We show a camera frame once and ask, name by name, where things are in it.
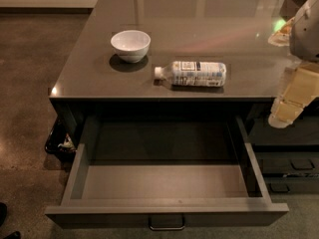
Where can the metal drawer handle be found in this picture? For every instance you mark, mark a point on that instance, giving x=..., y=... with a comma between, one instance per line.
x=166, y=223

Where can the white ceramic bowl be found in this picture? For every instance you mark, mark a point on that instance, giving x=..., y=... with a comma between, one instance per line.
x=131, y=45

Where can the open grey top drawer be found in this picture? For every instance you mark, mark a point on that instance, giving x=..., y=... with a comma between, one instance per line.
x=127, y=170

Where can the dark grey cabinet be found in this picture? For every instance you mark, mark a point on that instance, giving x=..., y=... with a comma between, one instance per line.
x=95, y=82

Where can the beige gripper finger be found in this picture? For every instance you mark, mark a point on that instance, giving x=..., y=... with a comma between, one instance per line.
x=298, y=88
x=280, y=38

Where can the closed lower right drawers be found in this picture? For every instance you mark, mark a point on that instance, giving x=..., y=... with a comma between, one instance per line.
x=288, y=157

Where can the black waste bin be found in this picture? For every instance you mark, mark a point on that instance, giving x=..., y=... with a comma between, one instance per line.
x=59, y=143

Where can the clear plastic water bottle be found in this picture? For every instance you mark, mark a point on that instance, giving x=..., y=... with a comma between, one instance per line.
x=193, y=74

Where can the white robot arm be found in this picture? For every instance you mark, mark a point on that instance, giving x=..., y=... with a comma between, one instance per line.
x=304, y=38

